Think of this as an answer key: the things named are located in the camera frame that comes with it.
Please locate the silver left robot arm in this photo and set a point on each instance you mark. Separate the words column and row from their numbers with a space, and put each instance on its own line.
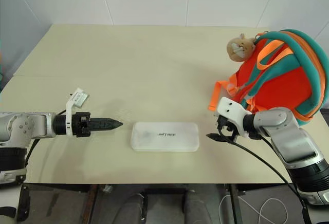
column 23, row 126

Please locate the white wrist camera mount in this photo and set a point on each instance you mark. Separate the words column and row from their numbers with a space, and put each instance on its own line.
column 69, row 111
column 231, row 108

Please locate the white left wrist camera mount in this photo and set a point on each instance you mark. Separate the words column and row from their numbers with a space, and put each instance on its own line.
column 69, row 111

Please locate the white flat rounded box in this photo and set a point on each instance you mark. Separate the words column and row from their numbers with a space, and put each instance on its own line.
column 164, row 136

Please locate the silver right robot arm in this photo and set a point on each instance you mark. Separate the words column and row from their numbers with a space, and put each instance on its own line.
column 290, row 141

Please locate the black table frame bar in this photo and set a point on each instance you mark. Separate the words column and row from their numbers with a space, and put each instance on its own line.
column 91, row 203
column 235, row 203

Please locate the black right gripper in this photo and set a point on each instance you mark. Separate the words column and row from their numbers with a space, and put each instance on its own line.
column 226, row 127

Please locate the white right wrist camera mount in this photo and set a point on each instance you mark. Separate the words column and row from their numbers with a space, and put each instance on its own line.
column 231, row 108

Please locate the beige plush toy pendant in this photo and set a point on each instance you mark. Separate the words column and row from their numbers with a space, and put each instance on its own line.
column 240, row 48

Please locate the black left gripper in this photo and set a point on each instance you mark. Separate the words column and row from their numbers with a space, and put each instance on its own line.
column 81, row 125

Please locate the orange and teal backpack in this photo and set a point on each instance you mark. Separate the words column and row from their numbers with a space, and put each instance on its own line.
column 282, row 80

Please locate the dark rounded shape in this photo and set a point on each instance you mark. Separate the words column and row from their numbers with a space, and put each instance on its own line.
column 198, row 208
column 132, row 209

